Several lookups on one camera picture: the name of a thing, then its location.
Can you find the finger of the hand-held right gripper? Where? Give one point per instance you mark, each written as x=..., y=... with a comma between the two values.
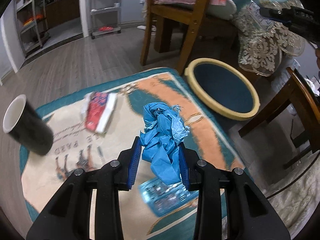
x=305, y=31
x=280, y=11

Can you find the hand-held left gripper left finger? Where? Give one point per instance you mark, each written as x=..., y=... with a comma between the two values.
x=133, y=165

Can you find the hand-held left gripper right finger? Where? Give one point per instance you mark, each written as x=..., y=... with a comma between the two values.
x=185, y=170

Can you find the white paper label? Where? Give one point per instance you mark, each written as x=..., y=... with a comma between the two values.
x=257, y=15

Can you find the blue paper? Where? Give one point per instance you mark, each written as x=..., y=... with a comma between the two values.
x=162, y=142

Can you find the yellow rimmed teal trash bin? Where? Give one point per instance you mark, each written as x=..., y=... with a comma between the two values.
x=225, y=87

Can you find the person's right hand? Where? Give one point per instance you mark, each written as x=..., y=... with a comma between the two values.
x=318, y=57

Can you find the clear blue plastic box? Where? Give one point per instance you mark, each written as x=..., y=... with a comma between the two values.
x=162, y=200

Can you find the teal lace trimmed tablecloth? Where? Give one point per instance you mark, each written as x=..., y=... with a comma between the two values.
x=262, y=50

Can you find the clear plastic bag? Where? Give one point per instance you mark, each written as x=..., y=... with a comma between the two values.
x=282, y=77

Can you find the white crumpled tissue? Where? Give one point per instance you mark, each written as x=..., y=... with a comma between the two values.
x=312, y=85

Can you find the white pillow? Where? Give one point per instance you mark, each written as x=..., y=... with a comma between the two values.
x=222, y=7

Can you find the red snack packet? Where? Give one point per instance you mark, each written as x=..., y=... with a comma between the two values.
x=100, y=110

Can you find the dark wooden chair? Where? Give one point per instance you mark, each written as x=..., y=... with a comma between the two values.
x=300, y=100

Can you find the teal and cream printed rug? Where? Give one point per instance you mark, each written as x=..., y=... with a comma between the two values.
x=162, y=87

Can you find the light wooden chair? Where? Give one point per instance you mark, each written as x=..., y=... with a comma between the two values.
x=193, y=30

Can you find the black paper cup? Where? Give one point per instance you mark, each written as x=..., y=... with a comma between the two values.
x=32, y=130

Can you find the cream fluffy carpet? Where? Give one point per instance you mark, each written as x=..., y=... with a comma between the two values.
x=295, y=200

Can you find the white power strip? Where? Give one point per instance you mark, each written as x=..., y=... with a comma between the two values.
x=147, y=28

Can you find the flat red item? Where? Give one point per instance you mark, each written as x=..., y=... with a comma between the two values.
x=105, y=28

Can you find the white rolling cart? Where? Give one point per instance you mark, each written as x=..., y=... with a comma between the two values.
x=106, y=12

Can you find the small white box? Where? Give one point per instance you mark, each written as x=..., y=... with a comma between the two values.
x=116, y=5

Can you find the metal shelf rack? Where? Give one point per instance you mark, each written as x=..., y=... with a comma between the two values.
x=35, y=35

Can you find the wooden kitchen cabinet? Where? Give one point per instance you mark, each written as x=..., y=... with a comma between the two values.
x=63, y=11

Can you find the orange item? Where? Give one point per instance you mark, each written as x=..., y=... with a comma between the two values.
x=33, y=20

